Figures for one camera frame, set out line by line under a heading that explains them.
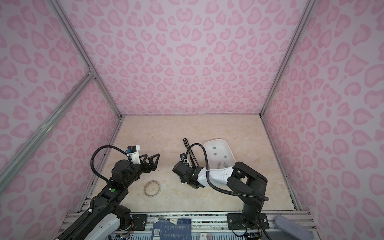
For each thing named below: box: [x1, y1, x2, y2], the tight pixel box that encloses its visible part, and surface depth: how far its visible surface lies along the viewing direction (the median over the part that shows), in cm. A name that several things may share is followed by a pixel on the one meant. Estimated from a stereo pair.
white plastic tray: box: [203, 139, 236, 170], surface depth 99 cm
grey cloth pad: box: [274, 215, 314, 240], surface depth 70 cm
